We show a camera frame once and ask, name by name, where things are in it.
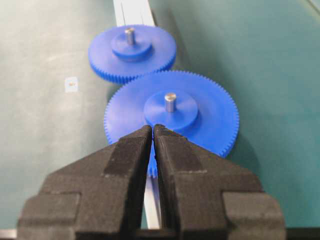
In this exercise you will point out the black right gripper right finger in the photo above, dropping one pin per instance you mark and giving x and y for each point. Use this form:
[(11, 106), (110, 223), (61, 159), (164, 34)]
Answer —
[(206, 197)]

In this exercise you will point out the small blue gear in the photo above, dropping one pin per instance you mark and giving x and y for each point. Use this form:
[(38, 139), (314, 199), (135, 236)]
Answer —
[(112, 59)]

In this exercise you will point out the steel shaft in large gear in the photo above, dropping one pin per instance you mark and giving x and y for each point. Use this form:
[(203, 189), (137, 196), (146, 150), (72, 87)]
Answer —
[(170, 102)]

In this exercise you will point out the silver aluminium extrusion rail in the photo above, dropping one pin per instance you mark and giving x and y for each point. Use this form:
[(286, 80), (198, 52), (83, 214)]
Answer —
[(138, 12)]

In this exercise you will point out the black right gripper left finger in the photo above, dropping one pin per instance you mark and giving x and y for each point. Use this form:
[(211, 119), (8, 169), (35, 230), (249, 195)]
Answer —
[(99, 197)]

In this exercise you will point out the white sticker marker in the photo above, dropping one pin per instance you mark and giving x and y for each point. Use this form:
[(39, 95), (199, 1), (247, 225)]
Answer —
[(71, 84)]

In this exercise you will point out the large blue gear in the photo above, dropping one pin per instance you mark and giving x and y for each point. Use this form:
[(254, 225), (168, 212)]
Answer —
[(205, 113)]

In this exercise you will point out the steel shaft in small gear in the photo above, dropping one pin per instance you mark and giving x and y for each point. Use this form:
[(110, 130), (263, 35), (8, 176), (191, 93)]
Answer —
[(130, 36)]

